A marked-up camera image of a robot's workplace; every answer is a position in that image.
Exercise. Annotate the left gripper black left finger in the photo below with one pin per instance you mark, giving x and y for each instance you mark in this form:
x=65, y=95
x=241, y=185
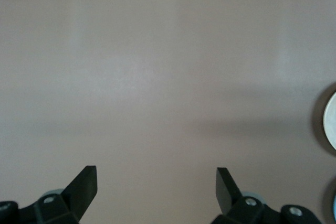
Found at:
x=71, y=203

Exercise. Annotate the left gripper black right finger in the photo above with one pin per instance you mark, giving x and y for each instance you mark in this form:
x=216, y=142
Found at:
x=231, y=203

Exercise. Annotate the blue round plate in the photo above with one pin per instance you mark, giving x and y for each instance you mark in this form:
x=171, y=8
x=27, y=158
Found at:
x=335, y=207

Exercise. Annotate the beige round plate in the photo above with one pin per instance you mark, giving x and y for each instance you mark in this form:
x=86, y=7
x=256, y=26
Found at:
x=331, y=121

